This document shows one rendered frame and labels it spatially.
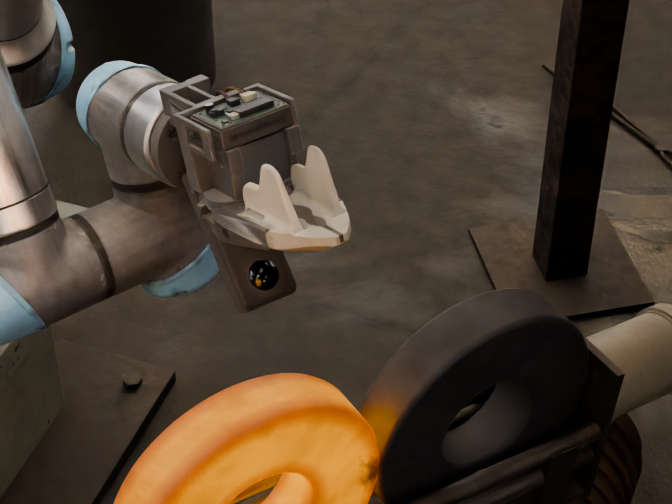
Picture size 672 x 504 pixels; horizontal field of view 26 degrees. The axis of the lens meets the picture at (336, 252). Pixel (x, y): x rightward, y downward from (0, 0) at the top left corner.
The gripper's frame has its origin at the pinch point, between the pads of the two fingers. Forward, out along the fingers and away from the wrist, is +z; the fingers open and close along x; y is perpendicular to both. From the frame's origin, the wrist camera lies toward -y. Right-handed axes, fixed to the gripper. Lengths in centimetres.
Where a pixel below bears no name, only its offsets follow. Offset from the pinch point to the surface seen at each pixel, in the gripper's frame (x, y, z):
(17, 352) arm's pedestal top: -9, -28, -56
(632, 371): 10.4, -7.8, 16.6
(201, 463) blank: -19.4, 1.8, 19.0
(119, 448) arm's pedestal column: 2, -51, -68
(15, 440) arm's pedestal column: -10, -45, -70
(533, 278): 63, -53, -66
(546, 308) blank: 3.7, 0.1, 17.6
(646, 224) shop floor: 84, -54, -67
